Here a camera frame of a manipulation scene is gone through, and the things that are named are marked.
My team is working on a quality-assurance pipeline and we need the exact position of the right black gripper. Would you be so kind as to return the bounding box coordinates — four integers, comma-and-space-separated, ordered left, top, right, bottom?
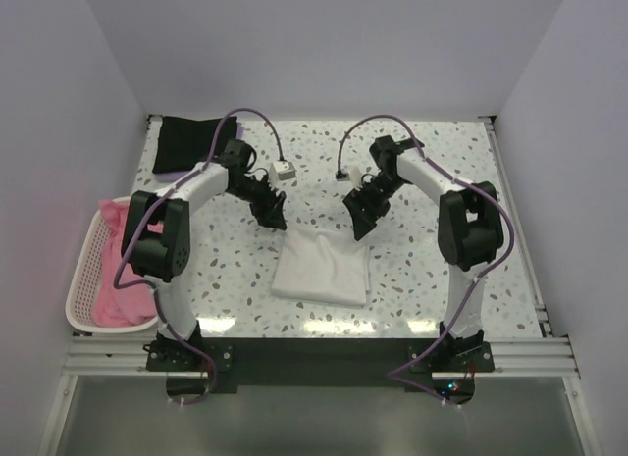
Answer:
343, 173, 408, 240

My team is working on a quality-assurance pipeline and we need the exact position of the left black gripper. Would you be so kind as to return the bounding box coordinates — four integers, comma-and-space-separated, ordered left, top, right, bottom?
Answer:
229, 173, 287, 230

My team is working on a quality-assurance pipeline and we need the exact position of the white t shirt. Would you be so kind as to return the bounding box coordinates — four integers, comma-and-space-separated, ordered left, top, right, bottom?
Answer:
271, 228, 371, 307

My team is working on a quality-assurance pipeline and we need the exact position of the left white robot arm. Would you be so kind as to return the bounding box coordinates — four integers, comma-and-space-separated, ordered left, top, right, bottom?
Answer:
113, 139, 287, 370

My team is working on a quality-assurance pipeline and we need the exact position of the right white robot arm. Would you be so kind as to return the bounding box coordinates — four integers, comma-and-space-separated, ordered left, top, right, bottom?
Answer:
343, 136, 510, 374

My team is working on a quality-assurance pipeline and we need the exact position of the folded lavender t shirt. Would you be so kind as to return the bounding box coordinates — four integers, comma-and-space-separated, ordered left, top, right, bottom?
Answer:
154, 123, 244, 183

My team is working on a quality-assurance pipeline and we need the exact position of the folded black t shirt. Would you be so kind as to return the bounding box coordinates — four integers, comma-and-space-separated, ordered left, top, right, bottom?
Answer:
152, 116, 220, 174

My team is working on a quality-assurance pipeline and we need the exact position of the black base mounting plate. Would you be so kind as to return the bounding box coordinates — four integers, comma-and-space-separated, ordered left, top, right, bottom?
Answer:
143, 336, 496, 397

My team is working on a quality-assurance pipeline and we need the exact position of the pink t shirt in basket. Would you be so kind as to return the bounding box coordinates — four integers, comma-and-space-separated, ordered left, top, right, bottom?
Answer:
91, 200, 157, 328

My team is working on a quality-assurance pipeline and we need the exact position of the white plastic laundry basket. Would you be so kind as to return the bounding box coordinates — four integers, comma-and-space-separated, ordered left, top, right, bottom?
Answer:
65, 197, 157, 334

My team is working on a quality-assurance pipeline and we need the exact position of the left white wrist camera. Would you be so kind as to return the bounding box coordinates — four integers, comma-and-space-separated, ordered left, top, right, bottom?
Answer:
269, 160, 296, 182

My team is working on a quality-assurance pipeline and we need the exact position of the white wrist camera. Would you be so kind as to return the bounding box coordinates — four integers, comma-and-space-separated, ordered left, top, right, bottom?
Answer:
335, 166, 361, 186
269, 160, 296, 182

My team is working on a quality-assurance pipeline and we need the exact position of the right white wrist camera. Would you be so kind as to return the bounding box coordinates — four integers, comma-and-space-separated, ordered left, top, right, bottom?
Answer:
335, 166, 361, 186

